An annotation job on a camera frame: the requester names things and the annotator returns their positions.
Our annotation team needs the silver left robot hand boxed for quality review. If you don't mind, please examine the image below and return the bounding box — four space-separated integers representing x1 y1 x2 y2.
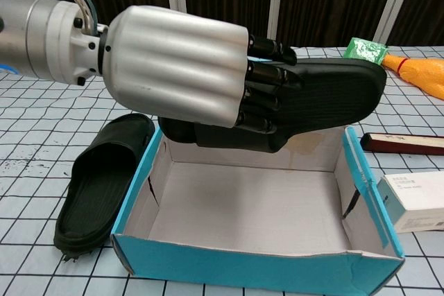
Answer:
99 5 305 137

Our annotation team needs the black slipper with frayed heel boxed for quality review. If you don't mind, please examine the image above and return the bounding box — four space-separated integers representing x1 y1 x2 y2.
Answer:
53 113 156 263

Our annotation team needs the black rubber slipper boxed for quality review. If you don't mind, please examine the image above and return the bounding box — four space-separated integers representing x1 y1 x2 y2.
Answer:
158 56 388 154

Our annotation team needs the light blue shoe box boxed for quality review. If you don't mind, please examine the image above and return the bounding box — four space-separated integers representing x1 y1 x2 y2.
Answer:
110 123 406 296

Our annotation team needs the dark red long box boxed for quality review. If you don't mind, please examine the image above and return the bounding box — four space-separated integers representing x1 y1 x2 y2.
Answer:
359 132 444 157

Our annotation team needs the white small carton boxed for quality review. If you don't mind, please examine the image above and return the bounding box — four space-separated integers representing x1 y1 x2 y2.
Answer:
377 170 444 234

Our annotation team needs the blue checkered tablecloth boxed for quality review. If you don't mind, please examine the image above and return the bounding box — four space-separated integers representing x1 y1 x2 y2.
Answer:
0 45 444 296

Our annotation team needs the green snack packet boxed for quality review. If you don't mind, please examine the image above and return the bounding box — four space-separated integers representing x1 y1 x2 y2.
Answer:
343 37 389 75

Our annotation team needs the yellow rubber chicken toy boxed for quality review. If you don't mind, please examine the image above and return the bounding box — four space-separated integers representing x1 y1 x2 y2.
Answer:
380 53 444 101

